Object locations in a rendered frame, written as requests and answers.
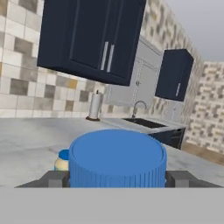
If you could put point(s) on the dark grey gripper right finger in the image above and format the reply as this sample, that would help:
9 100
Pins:
179 178

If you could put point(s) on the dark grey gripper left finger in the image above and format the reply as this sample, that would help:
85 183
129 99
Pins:
55 178

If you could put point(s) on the mayonnaise jar with blue lid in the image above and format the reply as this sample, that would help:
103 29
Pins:
61 164
116 159

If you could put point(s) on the navy base cabinet run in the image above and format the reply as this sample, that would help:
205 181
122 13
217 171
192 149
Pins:
170 137

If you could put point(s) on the light grey tall cabinet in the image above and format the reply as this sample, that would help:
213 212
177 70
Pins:
145 78

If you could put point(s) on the navy cabinet door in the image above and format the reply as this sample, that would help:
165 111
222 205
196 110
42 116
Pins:
87 32
127 38

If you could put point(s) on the dark sink basin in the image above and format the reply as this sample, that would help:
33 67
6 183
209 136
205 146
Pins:
144 122

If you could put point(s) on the silver curved tap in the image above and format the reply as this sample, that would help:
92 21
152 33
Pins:
137 108

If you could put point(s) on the paper towel roll on holder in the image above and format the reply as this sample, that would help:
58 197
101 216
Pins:
95 106

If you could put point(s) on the small navy wall cabinet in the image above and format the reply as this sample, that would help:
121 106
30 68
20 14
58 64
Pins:
173 74

